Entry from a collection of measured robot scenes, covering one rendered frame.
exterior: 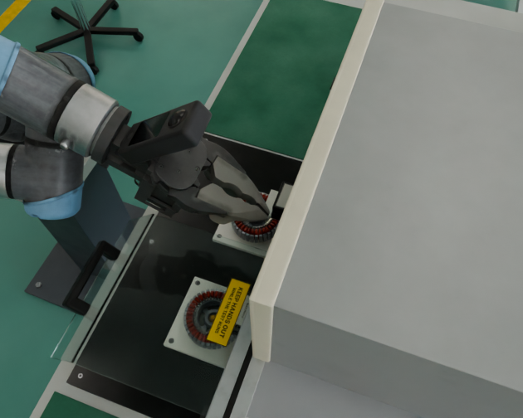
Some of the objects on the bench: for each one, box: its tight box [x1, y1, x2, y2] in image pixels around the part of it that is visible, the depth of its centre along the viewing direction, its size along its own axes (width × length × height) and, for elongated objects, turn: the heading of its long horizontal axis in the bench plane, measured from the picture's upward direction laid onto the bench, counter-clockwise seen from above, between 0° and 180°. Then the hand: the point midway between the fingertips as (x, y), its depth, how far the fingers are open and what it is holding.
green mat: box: [205, 0, 363, 160], centre depth 130 cm, size 94×61×1 cm, turn 70°
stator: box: [232, 192, 280, 243], centre depth 104 cm, size 11×11×4 cm
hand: (261, 209), depth 58 cm, fingers closed
